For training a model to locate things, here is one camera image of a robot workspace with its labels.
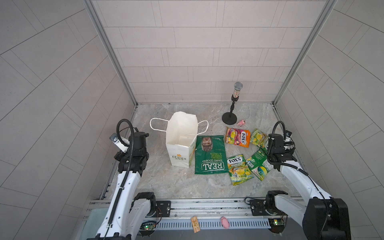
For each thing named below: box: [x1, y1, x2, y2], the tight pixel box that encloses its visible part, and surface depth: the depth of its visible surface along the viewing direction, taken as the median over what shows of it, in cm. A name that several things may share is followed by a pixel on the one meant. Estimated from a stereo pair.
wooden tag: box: [191, 215, 201, 234], surface depth 68 cm
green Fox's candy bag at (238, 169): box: [227, 154, 254, 186], surface depth 82 cm
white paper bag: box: [149, 111, 209, 169], surface depth 79 cm
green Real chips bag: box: [194, 135, 229, 175], surface depth 89 cm
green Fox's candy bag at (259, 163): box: [246, 148, 273, 182], surface depth 85 cm
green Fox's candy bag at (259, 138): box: [250, 128, 269, 148], surface depth 96 cm
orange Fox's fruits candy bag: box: [225, 127, 251, 148], surface depth 96 cm
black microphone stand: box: [222, 94, 239, 125], surface depth 108 cm
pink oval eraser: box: [221, 216, 230, 229], surface depth 68 cm
